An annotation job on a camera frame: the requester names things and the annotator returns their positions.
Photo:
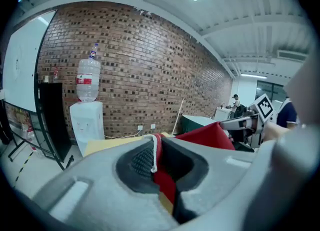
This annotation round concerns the person's right forearm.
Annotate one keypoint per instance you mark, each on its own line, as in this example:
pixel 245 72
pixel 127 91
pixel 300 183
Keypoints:
pixel 275 131

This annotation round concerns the pile of plastic bottles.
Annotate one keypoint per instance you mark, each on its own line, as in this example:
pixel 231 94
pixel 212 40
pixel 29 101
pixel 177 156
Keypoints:
pixel 30 137

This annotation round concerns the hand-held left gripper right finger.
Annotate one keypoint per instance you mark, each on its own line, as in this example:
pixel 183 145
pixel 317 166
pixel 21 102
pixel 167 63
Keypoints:
pixel 220 175

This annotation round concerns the black cabinet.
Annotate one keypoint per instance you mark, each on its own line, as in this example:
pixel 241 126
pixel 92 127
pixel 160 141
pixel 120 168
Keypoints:
pixel 56 120

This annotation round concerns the green tub with white lid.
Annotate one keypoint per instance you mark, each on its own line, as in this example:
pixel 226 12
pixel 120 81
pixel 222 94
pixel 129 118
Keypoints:
pixel 197 123

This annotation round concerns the white wall socket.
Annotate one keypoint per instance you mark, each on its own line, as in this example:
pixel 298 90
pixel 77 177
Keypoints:
pixel 153 126
pixel 140 127

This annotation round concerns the white water dispenser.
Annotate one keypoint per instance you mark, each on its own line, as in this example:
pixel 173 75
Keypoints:
pixel 87 127

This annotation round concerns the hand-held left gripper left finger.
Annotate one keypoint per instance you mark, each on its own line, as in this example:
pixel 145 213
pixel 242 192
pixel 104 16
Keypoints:
pixel 105 195

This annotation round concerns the red bottle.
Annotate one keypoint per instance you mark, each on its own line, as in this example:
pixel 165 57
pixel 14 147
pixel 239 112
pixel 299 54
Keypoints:
pixel 55 75

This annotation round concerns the clear water jug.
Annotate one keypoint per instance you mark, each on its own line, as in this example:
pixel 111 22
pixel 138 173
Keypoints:
pixel 88 82

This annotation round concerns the yellow black floor tape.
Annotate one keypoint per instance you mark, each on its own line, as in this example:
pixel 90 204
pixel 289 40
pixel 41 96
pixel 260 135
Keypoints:
pixel 22 170

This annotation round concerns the small blue-label plastic bottle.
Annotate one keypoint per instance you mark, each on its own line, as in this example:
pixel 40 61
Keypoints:
pixel 93 52

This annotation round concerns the red cloth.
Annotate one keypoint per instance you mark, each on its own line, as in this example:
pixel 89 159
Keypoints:
pixel 205 135

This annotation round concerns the paper cup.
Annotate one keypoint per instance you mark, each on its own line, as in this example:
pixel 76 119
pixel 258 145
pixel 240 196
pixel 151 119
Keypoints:
pixel 46 79

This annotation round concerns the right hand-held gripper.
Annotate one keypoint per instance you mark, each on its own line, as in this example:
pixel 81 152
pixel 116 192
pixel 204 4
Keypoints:
pixel 264 107

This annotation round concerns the black whiteboard stand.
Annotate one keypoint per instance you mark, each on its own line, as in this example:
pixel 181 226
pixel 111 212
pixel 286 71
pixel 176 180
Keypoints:
pixel 50 150

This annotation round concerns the white mop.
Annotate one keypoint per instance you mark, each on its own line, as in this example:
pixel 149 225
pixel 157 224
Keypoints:
pixel 178 117

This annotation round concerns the white whiteboard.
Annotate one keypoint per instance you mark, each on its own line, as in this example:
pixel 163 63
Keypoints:
pixel 22 60

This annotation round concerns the ceiling air conditioner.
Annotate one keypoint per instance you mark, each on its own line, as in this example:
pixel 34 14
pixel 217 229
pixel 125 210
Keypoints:
pixel 292 55

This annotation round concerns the yellow-topped pedestal table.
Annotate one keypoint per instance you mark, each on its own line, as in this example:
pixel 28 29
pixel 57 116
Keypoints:
pixel 105 145

